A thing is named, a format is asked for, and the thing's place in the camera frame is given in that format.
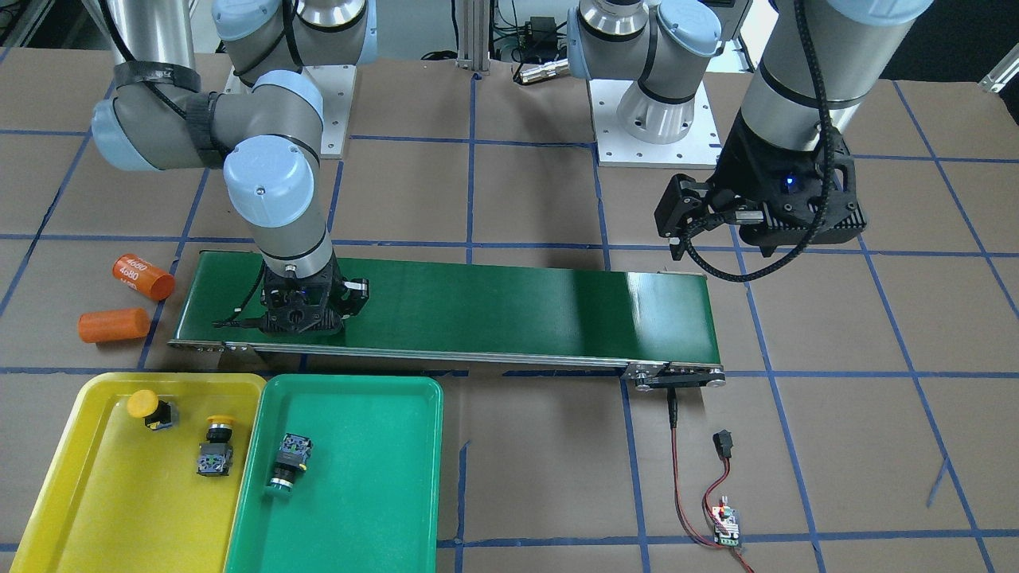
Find black inline rocker switch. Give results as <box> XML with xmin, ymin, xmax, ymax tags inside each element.
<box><xmin>713</xmin><ymin>429</ymin><xmax>734</xmax><ymax>462</ymax></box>

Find yellow push button switch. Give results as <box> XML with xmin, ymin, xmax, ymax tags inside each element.
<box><xmin>125</xmin><ymin>389</ymin><xmax>178</xmax><ymax>431</ymax></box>

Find green conveyor belt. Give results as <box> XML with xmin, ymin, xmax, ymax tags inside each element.
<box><xmin>169</xmin><ymin>251</ymin><xmax>725</xmax><ymax>389</ymax></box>

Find orange cylinder with white text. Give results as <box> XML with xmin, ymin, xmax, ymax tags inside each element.
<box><xmin>111</xmin><ymin>253</ymin><xmax>176</xmax><ymax>302</ymax></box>

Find green plastic tray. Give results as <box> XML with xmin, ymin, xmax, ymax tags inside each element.
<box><xmin>225</xmin><ymin>374</ymin><xmax>443</xmax><ymax>572</ymax></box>

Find aluminium frame post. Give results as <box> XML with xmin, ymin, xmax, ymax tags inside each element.
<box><xmin>451</xmin><ymin>0</ymin><xmax>492</xmax><ymax>76</ymax></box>

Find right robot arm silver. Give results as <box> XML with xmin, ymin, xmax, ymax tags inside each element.
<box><xmin>90</xmin><ymin>1</ymin><xmax>377</xmax><ymax>334</ymax></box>

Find red black power cable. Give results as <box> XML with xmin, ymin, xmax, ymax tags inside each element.
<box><xmin>666</xmin><ymin>386</ymin><xmax>753</xmax><ymax>573</ymax></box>

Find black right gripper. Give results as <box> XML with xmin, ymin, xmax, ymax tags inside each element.
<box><xmin>259</xmin><ymin>259</ymin><xmax>370</xmax><ymax>335</ymax></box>

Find green push button switch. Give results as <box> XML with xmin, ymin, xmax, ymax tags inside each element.
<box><xmin>264</xmin><ymin>433</ymin><xmax>314</xmax><ymax>497</ymax></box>

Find yellow plastic tray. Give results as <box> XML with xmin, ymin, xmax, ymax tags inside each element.
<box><xmin>11</xmin><ymin>372</ymin><xmax>266</xmax><ymax>572</ymax></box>

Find small green controller board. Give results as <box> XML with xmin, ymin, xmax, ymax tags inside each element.
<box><xmin>709</xmin><ymin>496</ymin><xmax>744</xmax><ymax>550</ymax></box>

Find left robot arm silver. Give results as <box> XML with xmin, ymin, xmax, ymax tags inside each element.
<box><xmin>565</xmin><ymin>1</ymin><xmax>931</xmax><ymax>260</ymax></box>

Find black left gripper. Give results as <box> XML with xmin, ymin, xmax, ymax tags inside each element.
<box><xmin>654</xmin><ymin>115</ymin><xmax>823</xmax><ymax>259</ymax></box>

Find plain orange cylinder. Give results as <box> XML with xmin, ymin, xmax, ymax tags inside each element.
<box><xmin>76</xmin><ymin>307</ymin><xmax>150</xmax><ymax>344</ymax></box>

